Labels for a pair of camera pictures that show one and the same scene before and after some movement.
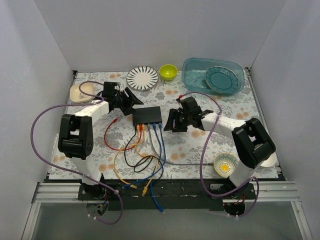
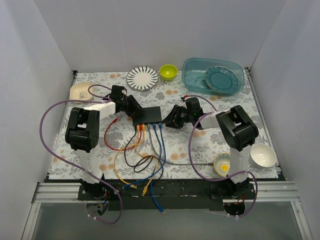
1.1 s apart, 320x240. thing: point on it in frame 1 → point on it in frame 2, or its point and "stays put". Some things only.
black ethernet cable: [146, 160] stays put
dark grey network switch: [147, 115] stays put
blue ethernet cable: [124, 187] stays put
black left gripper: [127, 101] → [133, 106]
